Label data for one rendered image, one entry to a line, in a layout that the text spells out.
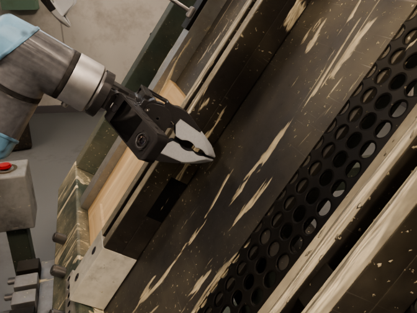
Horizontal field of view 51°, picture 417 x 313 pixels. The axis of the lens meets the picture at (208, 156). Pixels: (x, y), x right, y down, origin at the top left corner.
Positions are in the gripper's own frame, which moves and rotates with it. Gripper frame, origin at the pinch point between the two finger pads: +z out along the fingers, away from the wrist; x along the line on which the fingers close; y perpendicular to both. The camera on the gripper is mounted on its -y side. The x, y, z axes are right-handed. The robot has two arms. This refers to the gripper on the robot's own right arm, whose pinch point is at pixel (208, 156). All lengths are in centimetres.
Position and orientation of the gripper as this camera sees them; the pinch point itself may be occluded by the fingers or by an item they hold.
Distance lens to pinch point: 70.3
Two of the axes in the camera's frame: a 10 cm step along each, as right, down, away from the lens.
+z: 8.0, 4.4, 4.0
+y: -2.4, -3.9, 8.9
